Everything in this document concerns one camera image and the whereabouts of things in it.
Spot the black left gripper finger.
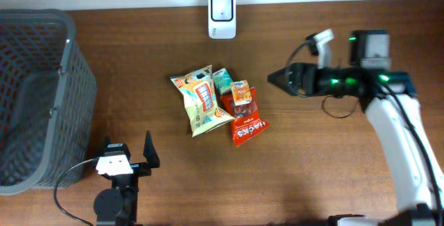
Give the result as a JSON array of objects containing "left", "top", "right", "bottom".
[
  {"left": 99, "top": 136, "right": 110, "bottom": 157},
  {"left": 143, "top": 131, "right": 160, "bottom": 168}
]

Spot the orange Kleenex tissue pack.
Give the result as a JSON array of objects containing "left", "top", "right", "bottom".
[{"left": 230, "top": 80, "right": 252, "bottom": 106}]

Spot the red Hacks candy bag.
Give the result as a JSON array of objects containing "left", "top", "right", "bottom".
[{"left": 221, "top": 87, "right": 270, "bottom": 146}]

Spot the beige snack chip bag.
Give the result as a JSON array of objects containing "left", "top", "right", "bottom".
[{"left": 170, "top": 65, "right": 234, "bottom": 138}]

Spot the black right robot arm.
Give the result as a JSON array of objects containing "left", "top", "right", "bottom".
[{"left": 267, "top": 29, "right": 443, "bottom": 225}]

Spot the white barcode scanner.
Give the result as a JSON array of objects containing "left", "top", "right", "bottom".
[{"left": 207, "top": 0, "right": 237, "bottom": 40}]

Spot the grey plastic mesh basket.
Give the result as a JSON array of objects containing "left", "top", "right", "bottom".
[{"left": 1, "top": 10, "right": 97, "bottom": 195}]

